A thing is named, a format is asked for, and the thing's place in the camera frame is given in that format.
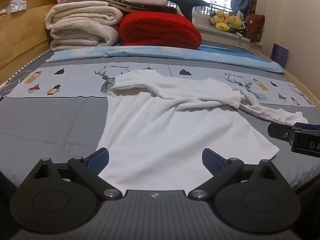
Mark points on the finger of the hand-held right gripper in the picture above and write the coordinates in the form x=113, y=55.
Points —
x=278, y=132

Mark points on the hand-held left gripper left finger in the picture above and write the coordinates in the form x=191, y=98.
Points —
x=98, y=159

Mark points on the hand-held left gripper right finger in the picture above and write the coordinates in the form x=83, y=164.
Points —
x=212, y=160

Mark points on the white long-sleeve shirt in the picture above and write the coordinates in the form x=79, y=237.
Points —
x=162, y=130

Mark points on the grey printed bed sheet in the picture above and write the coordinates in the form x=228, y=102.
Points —
x=50, y=120

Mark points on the purple box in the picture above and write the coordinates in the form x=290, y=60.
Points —
x=280, y=55

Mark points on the dark red cushion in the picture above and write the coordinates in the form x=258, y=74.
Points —
x=255, y=27

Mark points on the light blue sheet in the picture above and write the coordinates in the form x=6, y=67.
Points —
x=150, y=54

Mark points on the pile of yellow plush toys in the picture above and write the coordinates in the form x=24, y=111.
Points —
x=226, y=21

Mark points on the white window sill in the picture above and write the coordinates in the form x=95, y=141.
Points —
x=207, y=28

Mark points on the cream folded blanket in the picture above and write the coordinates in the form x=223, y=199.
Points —
x=82, y=25

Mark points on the wooden headboard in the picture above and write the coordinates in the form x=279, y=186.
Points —
x=22, y=42

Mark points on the red folded quilt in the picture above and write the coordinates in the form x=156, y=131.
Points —
x=157, y=30

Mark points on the dark patterned folded mat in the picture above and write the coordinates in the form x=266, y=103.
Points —
x=150, y=7

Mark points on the tissue pack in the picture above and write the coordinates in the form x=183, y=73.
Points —
x=16, y=7

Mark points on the wooden bed frame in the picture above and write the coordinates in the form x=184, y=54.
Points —
x=300, y=82

